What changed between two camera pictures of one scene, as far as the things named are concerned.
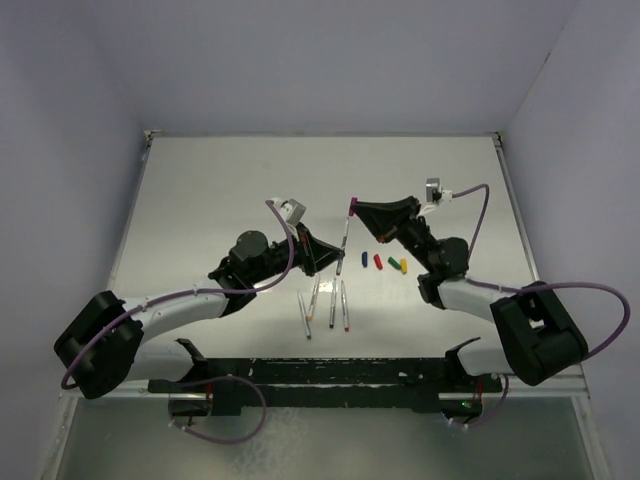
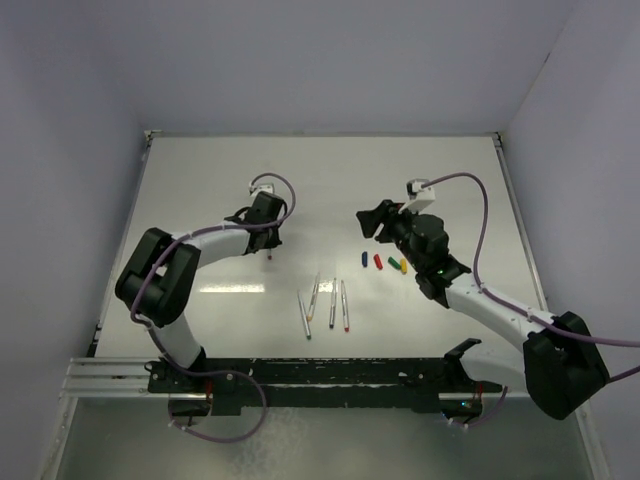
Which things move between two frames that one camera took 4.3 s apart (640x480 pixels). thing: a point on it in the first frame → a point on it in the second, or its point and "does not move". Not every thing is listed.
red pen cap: [378, 261] does not move
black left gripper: [310, 247] → [273, 241]
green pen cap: [394, 262] does not move
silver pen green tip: [304, 315] does not move
